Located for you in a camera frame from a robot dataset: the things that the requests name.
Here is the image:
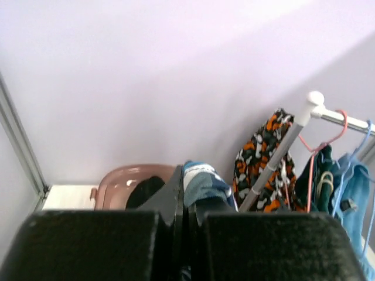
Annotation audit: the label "pink wire hanger on camouflage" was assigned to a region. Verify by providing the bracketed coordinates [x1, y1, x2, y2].
[282, 109, 348, 214]

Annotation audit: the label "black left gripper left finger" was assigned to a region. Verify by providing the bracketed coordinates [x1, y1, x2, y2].
[1, 166, 183, 280]

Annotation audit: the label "colourful patchwork shorts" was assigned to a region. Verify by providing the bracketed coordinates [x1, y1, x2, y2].
[179, 160, 238, 280]

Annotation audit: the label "white metal clothes rack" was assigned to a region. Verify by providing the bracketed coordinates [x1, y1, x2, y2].
[239, 91, 374, 212]

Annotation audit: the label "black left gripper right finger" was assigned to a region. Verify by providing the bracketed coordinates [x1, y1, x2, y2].
[188, 198, 365, 280]

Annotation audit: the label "pink plastic basket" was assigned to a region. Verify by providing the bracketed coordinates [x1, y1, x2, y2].
[90, 164, 175, 210]

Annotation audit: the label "dark green shorts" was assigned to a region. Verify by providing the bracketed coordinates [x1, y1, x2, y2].
[295, 145, 335, 213]

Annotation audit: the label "light blue shorts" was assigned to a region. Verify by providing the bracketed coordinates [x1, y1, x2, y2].
[332, 152, 375, 281]

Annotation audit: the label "orange black camouflage shorts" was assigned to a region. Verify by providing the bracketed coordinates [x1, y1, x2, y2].
[233, 108, 296, 213]

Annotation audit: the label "grey frame profile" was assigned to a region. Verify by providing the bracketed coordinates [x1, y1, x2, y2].
[1, 77, 49, 210]

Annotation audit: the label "blue wire hanger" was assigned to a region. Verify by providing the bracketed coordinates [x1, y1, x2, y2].
[330, 119, 375, 264]

